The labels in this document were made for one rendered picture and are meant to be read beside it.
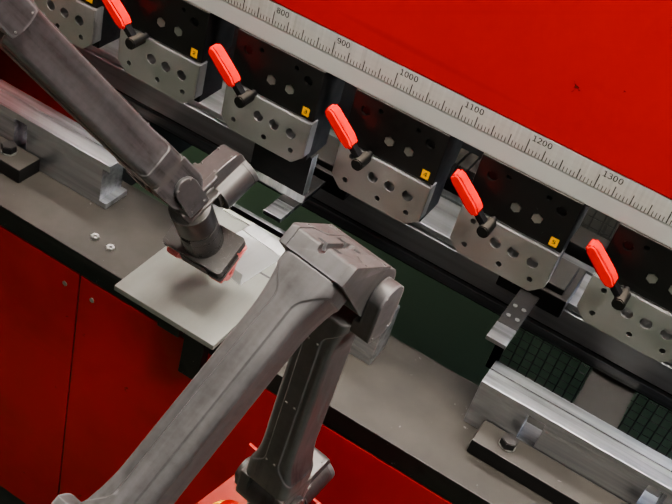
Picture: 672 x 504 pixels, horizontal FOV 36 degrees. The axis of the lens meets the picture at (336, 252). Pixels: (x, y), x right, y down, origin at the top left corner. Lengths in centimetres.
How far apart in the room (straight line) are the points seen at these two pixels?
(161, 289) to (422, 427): 46
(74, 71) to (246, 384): 44
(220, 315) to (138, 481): 65
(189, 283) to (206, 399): 68
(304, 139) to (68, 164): 53
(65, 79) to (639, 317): 79
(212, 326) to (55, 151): 54
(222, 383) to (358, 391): 77
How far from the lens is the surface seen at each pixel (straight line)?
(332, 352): 106
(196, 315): 154
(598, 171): 137
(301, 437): 117
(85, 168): 188
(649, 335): 146
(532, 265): 147
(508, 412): 165
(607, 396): 185
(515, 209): 144
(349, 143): 146
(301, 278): 93
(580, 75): 133
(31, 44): 116
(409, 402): 169
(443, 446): 165
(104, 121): 124
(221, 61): 153
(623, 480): 165
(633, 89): 132
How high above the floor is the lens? 207
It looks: 39 degrees down
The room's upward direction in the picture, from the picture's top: 17 degrees clockwise
